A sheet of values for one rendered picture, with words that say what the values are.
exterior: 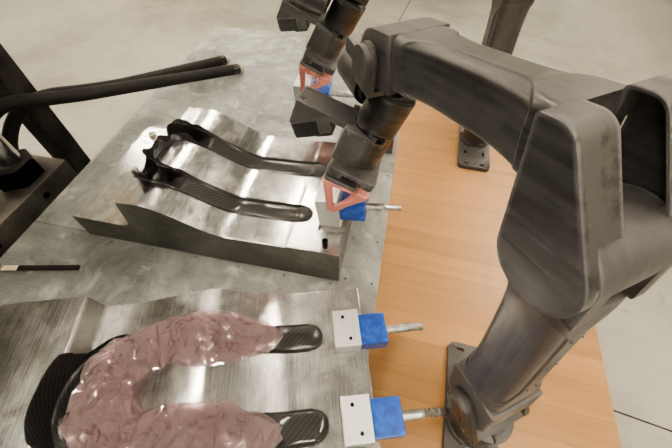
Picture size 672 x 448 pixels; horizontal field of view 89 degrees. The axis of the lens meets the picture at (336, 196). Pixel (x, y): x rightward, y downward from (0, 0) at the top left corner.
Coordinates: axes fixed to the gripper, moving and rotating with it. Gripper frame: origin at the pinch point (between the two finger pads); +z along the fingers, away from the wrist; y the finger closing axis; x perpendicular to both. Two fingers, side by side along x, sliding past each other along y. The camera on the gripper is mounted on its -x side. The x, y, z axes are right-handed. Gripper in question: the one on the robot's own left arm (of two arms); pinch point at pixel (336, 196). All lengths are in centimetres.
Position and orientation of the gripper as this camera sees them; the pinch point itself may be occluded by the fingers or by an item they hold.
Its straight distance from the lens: 54.3
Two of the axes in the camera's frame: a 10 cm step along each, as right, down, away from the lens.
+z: -3.6, 6.3, 6.8
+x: 9.1, 4.1, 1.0
